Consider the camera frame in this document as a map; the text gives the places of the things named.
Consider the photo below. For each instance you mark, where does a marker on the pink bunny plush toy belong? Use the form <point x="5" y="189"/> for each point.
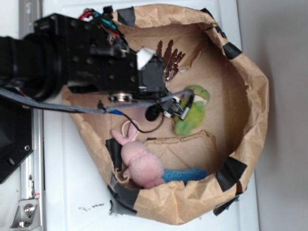
<point x="143" y="166"/>

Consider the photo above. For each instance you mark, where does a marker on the metal corner bracket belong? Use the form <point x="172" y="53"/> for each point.
<point x="27" y="217"/>

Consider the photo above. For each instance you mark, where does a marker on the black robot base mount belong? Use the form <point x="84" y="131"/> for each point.
<point x="16" y="142"/>

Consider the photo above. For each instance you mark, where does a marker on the green frog plush toy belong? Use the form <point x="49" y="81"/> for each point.
<point x="196" y="114"/>

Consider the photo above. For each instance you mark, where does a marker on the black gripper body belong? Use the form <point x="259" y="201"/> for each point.
<point x="151" y="80"/>

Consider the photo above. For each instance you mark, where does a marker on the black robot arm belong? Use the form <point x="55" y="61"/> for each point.
<point x="87" y="55"/>

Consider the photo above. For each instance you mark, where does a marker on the aluminium rail frame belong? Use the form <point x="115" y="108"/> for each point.
<point x="32" y="168"/>

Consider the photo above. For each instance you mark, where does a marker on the blue sponge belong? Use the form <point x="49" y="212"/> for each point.
<point x="185" y="175"/>

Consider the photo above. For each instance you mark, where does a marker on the brown paper bag bin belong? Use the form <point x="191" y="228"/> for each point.
<point x="229" y="141"/>

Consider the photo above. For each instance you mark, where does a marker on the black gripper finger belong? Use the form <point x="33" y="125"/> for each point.
<point x="172" y="107"/>

